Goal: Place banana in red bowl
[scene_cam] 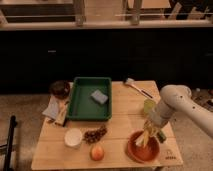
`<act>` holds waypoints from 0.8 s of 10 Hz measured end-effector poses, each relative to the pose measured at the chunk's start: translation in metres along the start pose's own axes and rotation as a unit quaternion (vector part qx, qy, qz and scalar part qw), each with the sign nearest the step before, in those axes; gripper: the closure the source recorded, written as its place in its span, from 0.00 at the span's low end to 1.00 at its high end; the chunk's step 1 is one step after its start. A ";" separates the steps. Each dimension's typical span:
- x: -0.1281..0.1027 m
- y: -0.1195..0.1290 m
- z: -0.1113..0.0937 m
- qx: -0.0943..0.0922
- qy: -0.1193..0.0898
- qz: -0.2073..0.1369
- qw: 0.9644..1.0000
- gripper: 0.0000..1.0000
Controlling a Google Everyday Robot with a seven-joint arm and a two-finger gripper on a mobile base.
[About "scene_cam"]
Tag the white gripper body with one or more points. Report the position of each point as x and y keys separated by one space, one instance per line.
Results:
x=157 y=120

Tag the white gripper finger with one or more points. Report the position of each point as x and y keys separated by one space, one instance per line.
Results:
x=142 y=140
x=154 y=131

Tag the yellow banana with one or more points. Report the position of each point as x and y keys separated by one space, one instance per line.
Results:
x=149 y=131

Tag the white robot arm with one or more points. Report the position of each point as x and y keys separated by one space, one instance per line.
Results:
x=174 y=98

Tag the green object behind bowl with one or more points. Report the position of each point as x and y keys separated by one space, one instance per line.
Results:
x=162 y=136

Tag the red bowl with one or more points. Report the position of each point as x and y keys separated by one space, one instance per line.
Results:
x=142 y=154

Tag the dark brown bowl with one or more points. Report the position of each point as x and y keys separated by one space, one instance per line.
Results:
x=60 y=89

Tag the light green cup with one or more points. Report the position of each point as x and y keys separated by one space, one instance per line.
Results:
x=148 y=105

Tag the red yellow apple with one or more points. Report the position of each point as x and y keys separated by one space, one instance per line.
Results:
x=97 y=153

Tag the bunch of dark grapes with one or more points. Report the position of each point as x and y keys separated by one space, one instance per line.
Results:
x=94 y=136

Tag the grey blue sponge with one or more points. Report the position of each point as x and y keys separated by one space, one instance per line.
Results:
x=99 y=97

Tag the green plastic tray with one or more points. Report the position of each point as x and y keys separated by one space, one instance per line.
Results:
x=83 y=107

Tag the white cup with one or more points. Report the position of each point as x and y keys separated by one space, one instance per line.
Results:
x=73 y=138

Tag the wooden block tool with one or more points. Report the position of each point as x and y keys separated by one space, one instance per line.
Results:
x=60 y=119

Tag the grey folded cloth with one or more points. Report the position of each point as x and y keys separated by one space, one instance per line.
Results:
x=52 y=109

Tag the black chair frame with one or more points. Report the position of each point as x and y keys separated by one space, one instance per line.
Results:
x=8 y=146

